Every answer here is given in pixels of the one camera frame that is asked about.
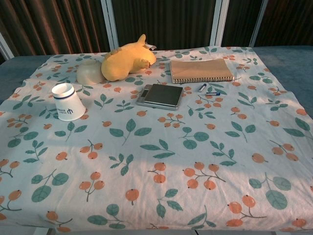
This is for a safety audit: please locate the silver digital kitchen scale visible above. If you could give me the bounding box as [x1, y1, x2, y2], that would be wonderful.
[135, 83, 184, 111]

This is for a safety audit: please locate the white window frame post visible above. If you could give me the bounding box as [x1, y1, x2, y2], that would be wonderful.
[249, 0, 269, 48]
[100, 0, 120, 53]
[209, 0, 229, 47]

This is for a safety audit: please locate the white paper cup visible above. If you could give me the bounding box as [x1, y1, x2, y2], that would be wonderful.
[51, 83, 87, 122]

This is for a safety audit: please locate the brown spiral notebook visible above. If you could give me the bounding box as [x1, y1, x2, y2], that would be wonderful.
[169, 58, 235, 84]

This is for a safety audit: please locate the yellow plush toy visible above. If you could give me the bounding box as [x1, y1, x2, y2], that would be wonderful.
[101, 34, 157, 82]

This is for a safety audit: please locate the floral fruit print tablecloth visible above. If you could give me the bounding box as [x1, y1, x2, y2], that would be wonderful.
[0, 45, 313, 233]

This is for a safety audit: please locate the cream ceramic bowl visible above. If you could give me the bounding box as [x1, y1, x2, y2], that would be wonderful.
[76, 59, 105, 86]

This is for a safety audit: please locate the dark brown curtain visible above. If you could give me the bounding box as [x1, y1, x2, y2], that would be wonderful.
[0, 0, 313, 65]

